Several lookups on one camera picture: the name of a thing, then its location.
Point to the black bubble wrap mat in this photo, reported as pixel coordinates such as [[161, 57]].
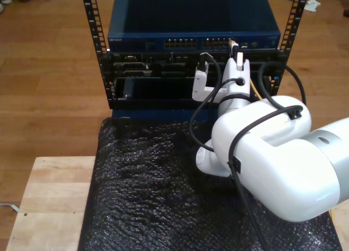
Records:
[[150, 193]]

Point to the black perforated rack post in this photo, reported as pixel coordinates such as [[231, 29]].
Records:
[[92, 16], [295, 11]]

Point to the blue network switch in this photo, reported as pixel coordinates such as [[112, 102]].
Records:
[[177, 16]]

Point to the blue rack base plate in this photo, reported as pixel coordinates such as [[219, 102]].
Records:
[[163, 114]]

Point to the black rack server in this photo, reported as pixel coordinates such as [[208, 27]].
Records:
[[163, 66]]

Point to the black rack shelf tray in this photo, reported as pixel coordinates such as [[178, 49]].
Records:
[[158, 98]]

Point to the crumpled white paper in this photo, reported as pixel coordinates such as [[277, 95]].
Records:
[[312, 5]]

